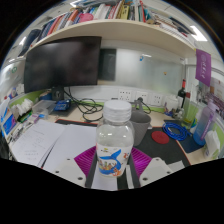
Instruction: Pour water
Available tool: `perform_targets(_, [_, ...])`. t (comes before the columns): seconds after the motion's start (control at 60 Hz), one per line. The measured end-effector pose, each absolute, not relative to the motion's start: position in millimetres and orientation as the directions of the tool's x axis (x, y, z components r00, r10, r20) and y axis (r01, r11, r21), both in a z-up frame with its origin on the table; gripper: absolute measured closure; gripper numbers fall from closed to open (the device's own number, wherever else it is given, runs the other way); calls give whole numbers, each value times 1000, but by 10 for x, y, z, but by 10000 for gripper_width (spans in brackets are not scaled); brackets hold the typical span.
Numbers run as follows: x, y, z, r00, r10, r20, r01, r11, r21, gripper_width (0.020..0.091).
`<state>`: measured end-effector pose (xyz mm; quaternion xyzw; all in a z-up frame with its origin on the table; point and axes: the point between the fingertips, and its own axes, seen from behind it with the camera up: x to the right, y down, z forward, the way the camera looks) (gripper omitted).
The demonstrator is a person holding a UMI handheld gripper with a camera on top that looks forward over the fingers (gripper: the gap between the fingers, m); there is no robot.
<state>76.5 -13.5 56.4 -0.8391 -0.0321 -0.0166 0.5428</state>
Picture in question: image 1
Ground grey metal laptop stand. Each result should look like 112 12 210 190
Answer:
130 99 145 113

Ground white paper sheet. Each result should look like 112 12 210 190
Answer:
9 119 66 167
42 123 98 174

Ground group photo poster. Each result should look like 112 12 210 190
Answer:
199 78 224 119

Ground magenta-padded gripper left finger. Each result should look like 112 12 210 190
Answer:
52 145 98 189

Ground black computer monitor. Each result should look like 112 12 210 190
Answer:
23 35 103 102

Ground purple pennant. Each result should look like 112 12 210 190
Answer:
194 48 213 88

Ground white wall socket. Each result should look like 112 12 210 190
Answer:
118 89 133 102
134 90 150 104
151 93 165 106

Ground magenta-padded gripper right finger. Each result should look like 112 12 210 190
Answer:
125 147 174 190

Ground coiled blue cable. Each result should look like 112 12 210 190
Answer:
162 121 193 142

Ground white crumpled tissue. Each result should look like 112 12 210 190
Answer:
203 129 221 160

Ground grey ribbed cup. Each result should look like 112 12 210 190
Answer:
129 109 152 147

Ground beige shelf with books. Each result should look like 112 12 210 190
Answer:
16 0 201 60

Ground black red-edged desk mat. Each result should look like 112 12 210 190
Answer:
54 118 192 166

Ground small blue device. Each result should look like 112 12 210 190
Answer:
53 99 72 112

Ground flat round red coaster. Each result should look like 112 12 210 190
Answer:
150 130 171 145

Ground purple translucent water bottle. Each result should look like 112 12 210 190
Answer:
193 99 220 147

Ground blue white tissue box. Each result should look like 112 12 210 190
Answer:
0 98 18 136

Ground ceiling lights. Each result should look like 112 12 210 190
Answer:
18 24 209 47

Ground dark wine bottle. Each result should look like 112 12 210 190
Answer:
176 78 188 110

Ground white ceramic jar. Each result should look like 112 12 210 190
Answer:
165 96 180 113

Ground clear printed-label water bottle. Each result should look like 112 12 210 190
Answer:
95 99 135 178

